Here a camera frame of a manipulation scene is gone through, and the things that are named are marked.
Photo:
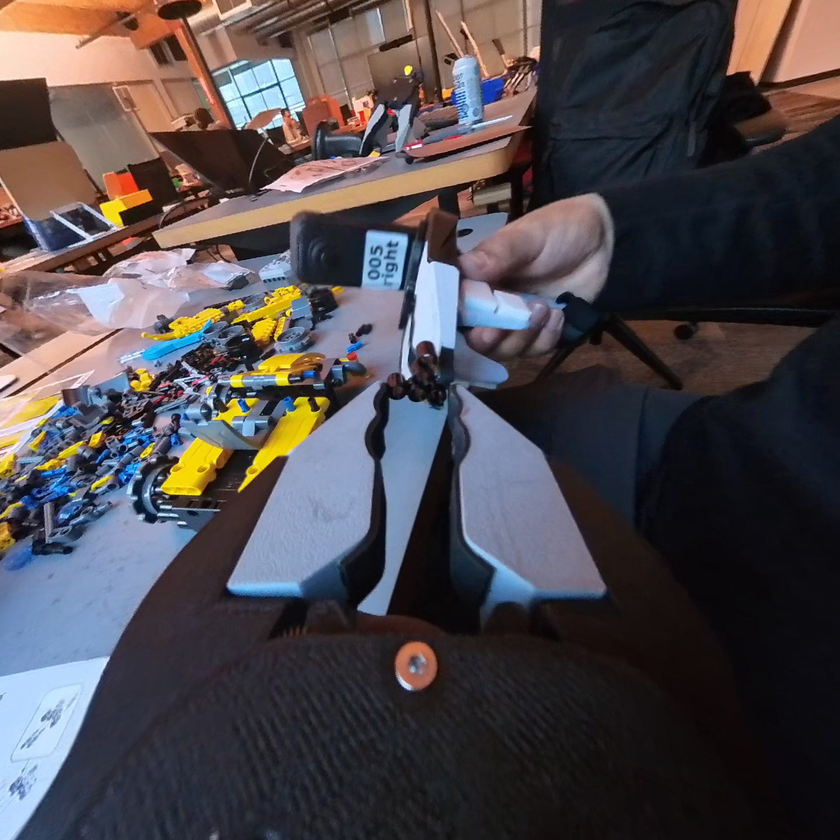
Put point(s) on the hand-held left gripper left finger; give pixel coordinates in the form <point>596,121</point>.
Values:
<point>308,518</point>

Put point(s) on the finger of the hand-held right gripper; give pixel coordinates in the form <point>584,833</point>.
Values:
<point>485,371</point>
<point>436,308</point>

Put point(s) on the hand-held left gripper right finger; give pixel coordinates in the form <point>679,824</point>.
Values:
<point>525,518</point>

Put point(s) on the black triangular holed connector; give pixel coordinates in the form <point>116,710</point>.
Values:
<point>420,387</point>

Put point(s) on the yellow toy brick car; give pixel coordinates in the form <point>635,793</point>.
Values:
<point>275,420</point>

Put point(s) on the person's right forearm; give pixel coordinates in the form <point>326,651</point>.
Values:
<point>722,229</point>

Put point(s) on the wooden edged desk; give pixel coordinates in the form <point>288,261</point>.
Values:
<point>328,203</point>

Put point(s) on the grey desk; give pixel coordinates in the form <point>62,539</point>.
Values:
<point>98,590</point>

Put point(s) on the person's right hand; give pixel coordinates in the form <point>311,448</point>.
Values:
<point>551,249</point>

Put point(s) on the black toy tyre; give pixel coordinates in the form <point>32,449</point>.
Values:
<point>323,302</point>

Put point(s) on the grey motor block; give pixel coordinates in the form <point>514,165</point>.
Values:
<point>275,272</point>

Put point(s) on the printed paper sheet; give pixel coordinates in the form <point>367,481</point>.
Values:
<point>321,174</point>

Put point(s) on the pile of yellow beams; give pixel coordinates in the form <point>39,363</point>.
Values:
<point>262,315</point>

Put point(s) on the grey toothed wheel hub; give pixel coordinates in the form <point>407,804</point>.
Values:
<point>293,338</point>

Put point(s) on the black monitor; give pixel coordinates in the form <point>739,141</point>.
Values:
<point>216,157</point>

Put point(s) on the clear plastic bag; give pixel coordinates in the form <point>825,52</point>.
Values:
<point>177,269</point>

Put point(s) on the black and white device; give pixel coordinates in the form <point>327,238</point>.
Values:
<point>394,111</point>

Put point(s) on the brown cardboard sheet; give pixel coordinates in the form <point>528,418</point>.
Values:
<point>472,141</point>

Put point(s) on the blue brick separator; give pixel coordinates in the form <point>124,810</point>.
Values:
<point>170,344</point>

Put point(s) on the person's dark trousers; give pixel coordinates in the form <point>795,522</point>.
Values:
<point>722,525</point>

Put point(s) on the yellow storage box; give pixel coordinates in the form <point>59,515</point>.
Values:
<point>124,210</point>

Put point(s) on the white drink can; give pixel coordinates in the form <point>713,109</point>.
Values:
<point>468,88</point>

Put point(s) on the red storage box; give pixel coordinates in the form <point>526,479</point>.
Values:
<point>121,182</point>

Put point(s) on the crumpled plastic bag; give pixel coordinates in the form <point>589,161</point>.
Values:
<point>79,302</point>

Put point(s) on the sticker sheet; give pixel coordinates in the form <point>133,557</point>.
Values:
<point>39,400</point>

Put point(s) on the instruction booklet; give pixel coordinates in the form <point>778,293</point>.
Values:
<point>39,735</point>

